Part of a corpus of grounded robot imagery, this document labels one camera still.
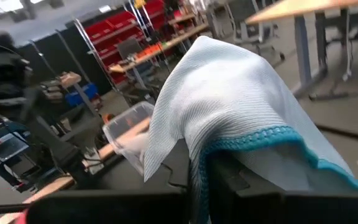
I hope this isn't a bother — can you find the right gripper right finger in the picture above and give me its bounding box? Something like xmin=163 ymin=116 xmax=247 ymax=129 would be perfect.
xmin=211 ymin=153 xmax=310 ymax=224

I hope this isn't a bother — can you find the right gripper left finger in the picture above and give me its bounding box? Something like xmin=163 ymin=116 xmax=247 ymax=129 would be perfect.
xmin=116 ymin=139 xmax=195 ymax=224

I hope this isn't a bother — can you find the light blue microfiber towel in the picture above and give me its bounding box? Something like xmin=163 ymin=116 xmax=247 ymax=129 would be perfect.
xmin=143 ymin=35 xmax=358 ymax=224

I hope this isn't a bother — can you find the clear plastic basket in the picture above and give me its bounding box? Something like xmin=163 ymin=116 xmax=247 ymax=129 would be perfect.
xmin=102 ymin=101 xmax=155 ymax=177

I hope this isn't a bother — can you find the blue storage bin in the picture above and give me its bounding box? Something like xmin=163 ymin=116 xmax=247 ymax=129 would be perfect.
xmin=64 ymin=83 xmax=99 ymax=107

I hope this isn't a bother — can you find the grey desk leg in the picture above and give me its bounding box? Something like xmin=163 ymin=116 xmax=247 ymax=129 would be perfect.
xmin=291 ymin=14 xmax=329 ymax=98
xmin=340 ymin=6 xmax=356 ymax=82

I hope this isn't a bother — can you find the wooden workbench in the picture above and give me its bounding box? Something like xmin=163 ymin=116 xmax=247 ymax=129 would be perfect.
xmin=109 ymin=23 xmax=209 ymax=74

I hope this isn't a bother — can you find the red storage bin shelf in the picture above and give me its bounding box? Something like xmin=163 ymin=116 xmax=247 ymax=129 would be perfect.
xmin=73 ymin=0 xmax=180 ymax=85

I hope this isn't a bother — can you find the light wooden desk top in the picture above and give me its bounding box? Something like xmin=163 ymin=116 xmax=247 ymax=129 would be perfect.
xmin=245 ymin=0 xmax=358 ymax=26

